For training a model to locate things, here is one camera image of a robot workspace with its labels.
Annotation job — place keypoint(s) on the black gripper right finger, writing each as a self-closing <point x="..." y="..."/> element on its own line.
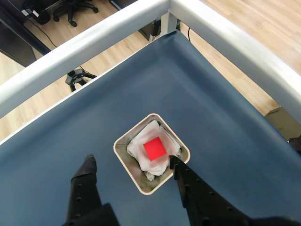
<point x="202" y="202"/>

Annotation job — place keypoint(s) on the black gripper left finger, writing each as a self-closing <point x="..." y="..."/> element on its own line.
<point x="82" y="188"/>

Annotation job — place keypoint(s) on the red cube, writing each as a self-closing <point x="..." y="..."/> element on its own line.
<point x="154" y="148"/>

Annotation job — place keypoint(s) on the tan square open box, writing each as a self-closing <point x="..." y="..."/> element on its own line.
<point x="131" y="169"/>

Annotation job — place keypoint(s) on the black floor box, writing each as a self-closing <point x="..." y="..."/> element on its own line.
<point x="148" y="30"/>

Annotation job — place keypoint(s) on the white crumpled tissue paper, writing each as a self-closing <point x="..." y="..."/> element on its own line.
<point x="145" y="164"/>

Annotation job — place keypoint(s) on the black textured object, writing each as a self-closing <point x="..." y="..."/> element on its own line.
<point x="295" y="146"/>

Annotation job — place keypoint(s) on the black tripod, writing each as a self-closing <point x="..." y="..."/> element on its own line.
<point x="75" y="78"/>

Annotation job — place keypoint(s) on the brown cardboard carton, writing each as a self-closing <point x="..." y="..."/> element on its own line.
<point x="284" y="124"/>

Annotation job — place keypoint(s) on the dark cabinet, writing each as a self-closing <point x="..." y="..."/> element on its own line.
<point x="14" y="44"/>

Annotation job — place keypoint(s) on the black office chair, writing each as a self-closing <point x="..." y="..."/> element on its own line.
<point x="70" y="10"/>

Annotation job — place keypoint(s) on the silver metal table frame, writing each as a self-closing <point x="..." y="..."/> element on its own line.
<point x="70" y="58"/>

